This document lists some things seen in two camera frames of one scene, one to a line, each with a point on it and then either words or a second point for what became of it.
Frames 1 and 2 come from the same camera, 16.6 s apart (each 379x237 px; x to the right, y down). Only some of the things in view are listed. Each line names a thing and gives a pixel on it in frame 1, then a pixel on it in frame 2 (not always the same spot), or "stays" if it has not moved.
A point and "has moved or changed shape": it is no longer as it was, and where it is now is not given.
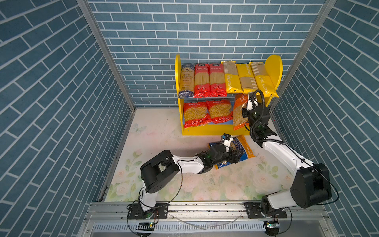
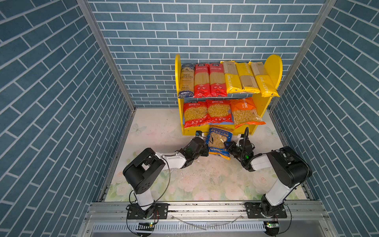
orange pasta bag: x=240 y=101 has moved or changed shape
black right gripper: x=245 y=113 → x=232 y=144
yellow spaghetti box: x=261 y=79 stays
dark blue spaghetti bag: x=186 y=89 stays
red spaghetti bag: x=202 y=81 stays
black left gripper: x=230 y=153 → x=205 y=147
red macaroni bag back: x=219 y=110 stays
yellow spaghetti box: x=247 y=81 stays
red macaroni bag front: x=196 y=114 stays
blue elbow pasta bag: x=241 y=145 has moved or changed shape
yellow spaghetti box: x=232 y=78 stays
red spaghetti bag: x=217 y=80 stays
